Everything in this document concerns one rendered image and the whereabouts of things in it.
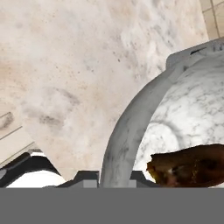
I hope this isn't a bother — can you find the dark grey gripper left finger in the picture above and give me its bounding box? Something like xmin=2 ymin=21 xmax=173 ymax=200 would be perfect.
xmin=57 ymin=170 xmax=101 ymax=189

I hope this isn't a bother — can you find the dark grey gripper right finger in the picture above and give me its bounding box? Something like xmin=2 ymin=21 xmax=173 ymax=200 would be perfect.
xmin=128 ymin=170 xmax=161 ymax=189

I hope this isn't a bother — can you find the white marble bowl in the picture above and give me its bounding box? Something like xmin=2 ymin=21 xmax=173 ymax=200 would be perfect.
xmin=99 ymin=50 xmax=224 ymax=189

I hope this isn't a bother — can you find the brown sweet potato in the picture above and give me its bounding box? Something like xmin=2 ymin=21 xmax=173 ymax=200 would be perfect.
xmin=145 ymin=143 xmax=224 ymax=189

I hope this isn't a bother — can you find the white and black round object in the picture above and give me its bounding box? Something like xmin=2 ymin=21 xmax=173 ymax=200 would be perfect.
xmin=0 ymin=148 xmax=67 ymax=189

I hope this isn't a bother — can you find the beige cupboard front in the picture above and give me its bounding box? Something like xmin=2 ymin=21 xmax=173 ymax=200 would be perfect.
xmin=0 ymin=125 xmax=40 ymax=170

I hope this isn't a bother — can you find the grey metal object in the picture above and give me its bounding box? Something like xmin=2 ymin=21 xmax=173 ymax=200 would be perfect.
xmin=164 ymin=38 xmax=224 ymax=72

